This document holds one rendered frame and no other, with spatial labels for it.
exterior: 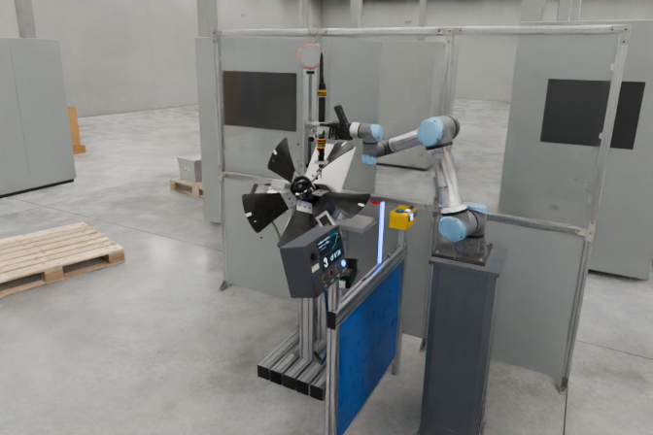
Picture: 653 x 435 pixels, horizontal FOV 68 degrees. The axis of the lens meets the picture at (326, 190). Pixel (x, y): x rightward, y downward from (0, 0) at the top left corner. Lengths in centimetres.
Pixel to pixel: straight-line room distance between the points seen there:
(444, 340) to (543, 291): 91
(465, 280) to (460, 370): 46
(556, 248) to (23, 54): 673
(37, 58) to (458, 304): 663
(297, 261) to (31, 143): 636
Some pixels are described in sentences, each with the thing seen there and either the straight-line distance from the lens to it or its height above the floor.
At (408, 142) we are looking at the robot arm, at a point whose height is 149.
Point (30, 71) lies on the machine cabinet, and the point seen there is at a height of 162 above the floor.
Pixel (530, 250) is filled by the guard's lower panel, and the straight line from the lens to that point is 304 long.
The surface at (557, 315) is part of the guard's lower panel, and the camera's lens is 318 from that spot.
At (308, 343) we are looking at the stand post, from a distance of 308.
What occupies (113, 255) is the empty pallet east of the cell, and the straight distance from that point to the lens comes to 483.
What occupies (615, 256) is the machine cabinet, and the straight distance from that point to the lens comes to 499.
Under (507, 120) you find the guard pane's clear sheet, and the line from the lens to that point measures 290.
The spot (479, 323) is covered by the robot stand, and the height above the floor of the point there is 74.
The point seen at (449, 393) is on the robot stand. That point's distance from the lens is 256.
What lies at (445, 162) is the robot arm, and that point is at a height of 145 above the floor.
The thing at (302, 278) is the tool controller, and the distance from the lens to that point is 169.
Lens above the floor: 188
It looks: 16 degrees down
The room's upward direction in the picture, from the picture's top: 1 degrees clockwise
